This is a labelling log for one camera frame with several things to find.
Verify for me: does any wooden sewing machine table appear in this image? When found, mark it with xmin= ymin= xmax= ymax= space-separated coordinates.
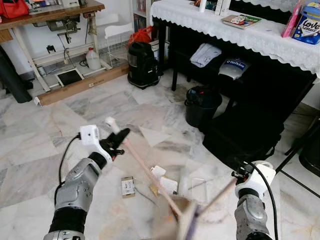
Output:
xmin=0 ymin=0 xmax=114 ymax=94

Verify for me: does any clear plastic wrapper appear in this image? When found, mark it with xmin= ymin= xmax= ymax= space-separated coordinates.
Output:
xmin=179 ymin=176 xmax=209 ymax=204

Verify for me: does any brown snack wrapper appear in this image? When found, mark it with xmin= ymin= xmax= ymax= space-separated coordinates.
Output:
xmin=148 ymin=184 xmax=161 ymax=197

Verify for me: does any small brown cardboard box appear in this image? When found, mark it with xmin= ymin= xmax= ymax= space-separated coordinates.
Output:
xmin=121 ymin=176 xmax=137 ymax=199

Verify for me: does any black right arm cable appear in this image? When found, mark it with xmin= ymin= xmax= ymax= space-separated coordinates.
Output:
xmin=244 ymin=160 xmax=280 ymax=240

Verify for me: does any white wire rack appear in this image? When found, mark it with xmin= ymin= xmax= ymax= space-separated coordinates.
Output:
xmin=96 ymin=13 xmax=135 ymax=69

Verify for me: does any white plastic jug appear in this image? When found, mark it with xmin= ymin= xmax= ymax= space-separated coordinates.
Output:
xmin=85 ymin=47 xmax=103 ymax=71

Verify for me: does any wooden broom with white cap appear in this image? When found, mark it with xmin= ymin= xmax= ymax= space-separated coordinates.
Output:
xmin=105 ymin=117 xmax=186 ymax=221

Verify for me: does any pink box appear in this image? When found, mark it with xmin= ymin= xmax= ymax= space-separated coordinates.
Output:
xmin=281 ymin=0 xmax=306 ymax=39

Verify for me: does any colourful picture book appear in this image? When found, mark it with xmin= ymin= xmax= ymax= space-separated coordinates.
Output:
xmin=221 ymin=14 xmax=263 ymax=30

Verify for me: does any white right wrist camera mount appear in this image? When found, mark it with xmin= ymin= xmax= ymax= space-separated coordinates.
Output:
xmin=247 ymin=160 xmax=277 ymax=200

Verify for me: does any dark green rolled bag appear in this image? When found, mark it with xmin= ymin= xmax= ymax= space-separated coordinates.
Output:
xmin=0 ymin=45 xmax=34 ymax=105

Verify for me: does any folded grey garment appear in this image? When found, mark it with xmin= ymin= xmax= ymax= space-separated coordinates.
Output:
xmin=190 ymin=43 xmax=223 ymax=69

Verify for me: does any small black plastic bucket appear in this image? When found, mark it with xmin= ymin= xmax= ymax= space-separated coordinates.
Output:
xmin=184 ymin=86 xmax=224 ymax=129

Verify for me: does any table with white lace cloth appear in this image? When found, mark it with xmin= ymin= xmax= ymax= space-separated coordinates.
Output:
xmin=150 ymin=0 xmax=320 ymax=77

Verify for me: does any blue love letters tin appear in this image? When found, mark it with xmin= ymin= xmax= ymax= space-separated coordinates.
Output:
xmin=291 ymin=1 xmax=320 ymax=46

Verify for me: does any white bookshelf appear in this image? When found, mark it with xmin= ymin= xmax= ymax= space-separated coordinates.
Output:
xmin=131 ymin=0 xmax=156 ymax=34

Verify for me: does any red handbag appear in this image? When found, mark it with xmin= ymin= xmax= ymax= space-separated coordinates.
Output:
xmin=0 ymin=0 xmax=30 ymax=20

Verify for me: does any black folding chair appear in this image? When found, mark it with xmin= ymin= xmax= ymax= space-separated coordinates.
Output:
xmin=272 ymin=117 xmax=320 ymax=199

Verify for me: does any red plastic bag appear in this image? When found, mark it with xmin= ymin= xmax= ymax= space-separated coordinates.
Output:
xmin=128 ymin=26 xmax=154 ymax=47

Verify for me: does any long wooden plank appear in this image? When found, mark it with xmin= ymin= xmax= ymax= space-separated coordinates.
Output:
xmin=34 ymin=64 xmax=130 ymax=107

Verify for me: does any cream dustpan with long handle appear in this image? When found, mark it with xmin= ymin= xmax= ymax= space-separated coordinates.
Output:
xmin=152 ymin=177 xmax=239 ymax=240

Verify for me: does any grey printed bag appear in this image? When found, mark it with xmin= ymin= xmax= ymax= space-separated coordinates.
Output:
xmin=218 ymin=57 xmax=251 ymax=82

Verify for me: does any black canister vacuum cleaner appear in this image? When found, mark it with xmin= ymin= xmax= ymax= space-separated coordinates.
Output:
xmin=127 ymin=41 xmax=162 ymax=90

